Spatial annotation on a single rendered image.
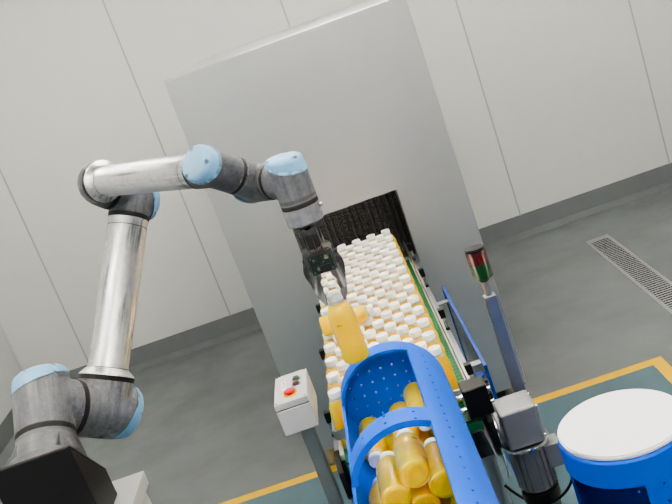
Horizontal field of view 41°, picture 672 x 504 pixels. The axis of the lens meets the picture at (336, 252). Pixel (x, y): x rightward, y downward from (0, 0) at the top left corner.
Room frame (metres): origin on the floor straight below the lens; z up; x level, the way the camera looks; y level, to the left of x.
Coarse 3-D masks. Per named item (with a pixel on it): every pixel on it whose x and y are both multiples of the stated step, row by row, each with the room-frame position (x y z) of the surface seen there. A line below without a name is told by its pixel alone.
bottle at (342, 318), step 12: (336, 312) 2.06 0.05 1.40; (348, 312) 2.06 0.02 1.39; (336, 324) 2.06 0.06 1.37; (348, 324) 2.05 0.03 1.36; (336, 336) 2.07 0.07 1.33; (348, 336) 2.05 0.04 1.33; (360, 336) 2.06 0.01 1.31; (348, 348) 2.05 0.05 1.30; (360, 348) 2.06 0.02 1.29; (348, 360) 2.06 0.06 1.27; (360, 360) 2.05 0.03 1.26
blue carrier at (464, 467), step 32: (384, 352) 2.12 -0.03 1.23; (416, 352) 2.12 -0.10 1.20; (352, 384) 2.18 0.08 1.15; (384, 384) 2.18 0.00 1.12; (448, 384) 2.03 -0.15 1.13; (352, 416) 2.18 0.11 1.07; (384, 416) 1.78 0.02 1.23; (416, 416) 1.73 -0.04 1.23; (448, 416) 1.77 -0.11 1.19; (352, 448) 1.97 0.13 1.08; (448, 448) 1.60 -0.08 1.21; (352, 480) 1.73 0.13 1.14; (480, 480) 1.51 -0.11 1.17
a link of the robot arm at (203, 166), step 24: (96, 168) 2.43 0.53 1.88; (120, 168) 2.32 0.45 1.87; (144, 168) 2.23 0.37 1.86; (168, 168) 2.14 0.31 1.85; (192, 168) 2.04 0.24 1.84; (216, 168) 2.03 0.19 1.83; (240, 168) 2.07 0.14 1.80; (96, 192) 2.41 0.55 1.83; (120, 192) 2.34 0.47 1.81; (144, 192) 2.27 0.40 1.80
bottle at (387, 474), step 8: (384, 456) 1.81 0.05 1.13; (392, 456) 1.79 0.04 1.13; (384, 464) 1.76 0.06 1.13; (392, 464) 1.76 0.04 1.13; (376, 472) 1.77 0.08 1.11; (384, 472) 1.73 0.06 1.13; (392, 472) 1.72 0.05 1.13; (384, 480) 1.70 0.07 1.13; (392, 480) 1.69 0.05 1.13; (400, 480) 1.69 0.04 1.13; (384, 488) 1.68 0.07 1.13; (392, 488) 1.67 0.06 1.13; (400, 488) 1.66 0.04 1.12; (408, 488) 1.67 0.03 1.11; (384, 496) 1.67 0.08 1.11; (392, 496) 1.67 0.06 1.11; (400, 496) 1.67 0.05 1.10; (408, 496) 1.66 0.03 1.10
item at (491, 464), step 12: (432, 300) 3.27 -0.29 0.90; (444, 336) 2.88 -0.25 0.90; (456, 348) 2.76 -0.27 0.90; (456, 360) 2.66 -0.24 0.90; (492, 420) 2.26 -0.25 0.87; (480, 432) 2.53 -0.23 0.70; (492, 432) 2.26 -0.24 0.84; (336, 444) 2.40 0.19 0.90; (480, 444) 2.46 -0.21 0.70; (336, 456) 2.33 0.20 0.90; (480, 456) 2.39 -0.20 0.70; (492, 456) 2.58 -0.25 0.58; (492, 468) 2.57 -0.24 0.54; (348, 480) 2.31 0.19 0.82; (492, 480) 2.58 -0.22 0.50; (348, 492) 2.28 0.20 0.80; (504, 492) 2.58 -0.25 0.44
